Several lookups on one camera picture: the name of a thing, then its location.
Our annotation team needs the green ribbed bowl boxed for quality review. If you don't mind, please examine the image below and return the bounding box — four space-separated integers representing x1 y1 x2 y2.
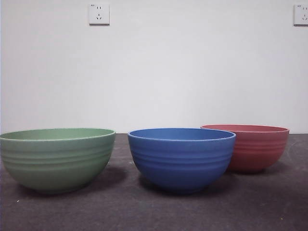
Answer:
0 128 116 194

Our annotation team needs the blue ribbed bowl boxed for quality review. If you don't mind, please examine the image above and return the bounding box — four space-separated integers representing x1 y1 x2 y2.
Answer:
127 128 237 195

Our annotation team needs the white wall socket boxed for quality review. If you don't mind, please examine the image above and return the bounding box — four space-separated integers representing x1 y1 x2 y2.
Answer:
293 4 308 26
89 2 110 26

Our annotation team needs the red ribbed bowl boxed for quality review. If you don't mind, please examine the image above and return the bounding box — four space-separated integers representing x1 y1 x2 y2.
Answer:
200 124 290 174

